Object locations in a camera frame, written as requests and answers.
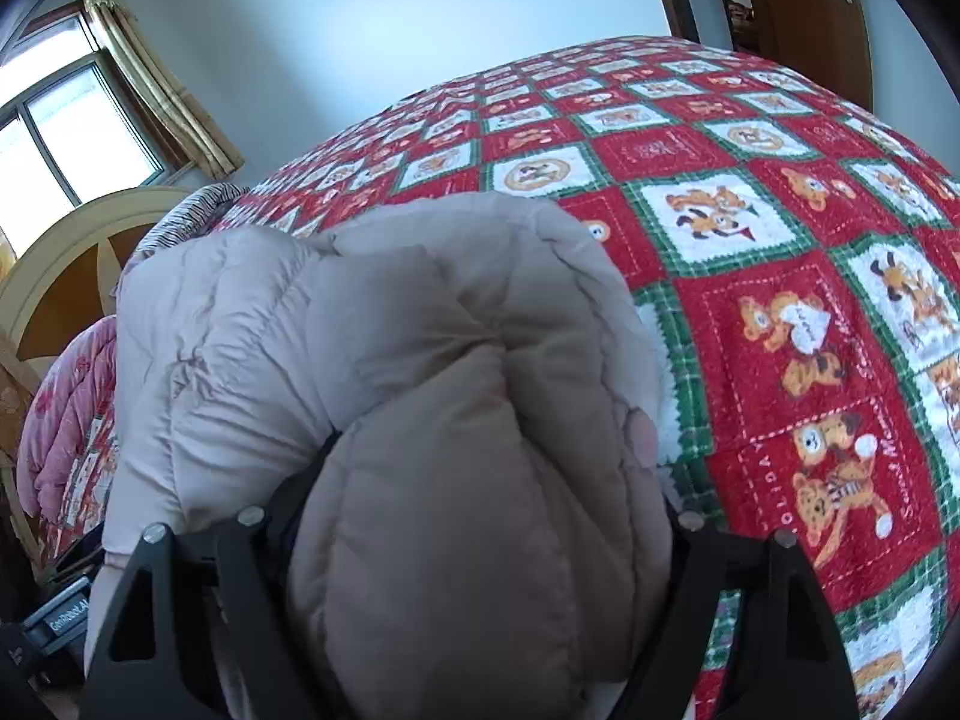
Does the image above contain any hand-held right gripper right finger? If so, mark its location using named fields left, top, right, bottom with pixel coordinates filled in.
left=615, top=491, right=856, bottom=720

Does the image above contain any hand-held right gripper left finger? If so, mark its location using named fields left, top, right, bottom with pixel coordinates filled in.
left=79, top=427, right=338, bottom=720

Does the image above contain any beige puffer jacket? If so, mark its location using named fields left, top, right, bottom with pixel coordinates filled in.
left=82, top=191, right=676, bottom=720

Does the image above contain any pink quilt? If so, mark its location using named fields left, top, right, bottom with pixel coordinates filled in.
left=19, top=315, right=121, bottom=533

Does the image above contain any red printed bed sheet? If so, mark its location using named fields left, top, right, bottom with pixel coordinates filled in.
left=34, top=34, right=960, bottom=720

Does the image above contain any striped pillow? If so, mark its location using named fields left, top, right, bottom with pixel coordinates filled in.
left=131, top=181, right=252, bottom=256

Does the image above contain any cream wooden headboard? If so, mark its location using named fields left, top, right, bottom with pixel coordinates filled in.
left=0, top=186, right=200, bottom=586

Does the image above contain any window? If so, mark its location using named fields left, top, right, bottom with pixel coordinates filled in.
left=0, top=0, right=185, bottom=241

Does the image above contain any yellow patterned curtain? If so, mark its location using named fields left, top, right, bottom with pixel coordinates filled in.
left=79, top=0, right=245, bottom=179

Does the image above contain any brown wooden door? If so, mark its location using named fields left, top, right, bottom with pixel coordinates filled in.
left=739, top=0, right=875, bottom=113

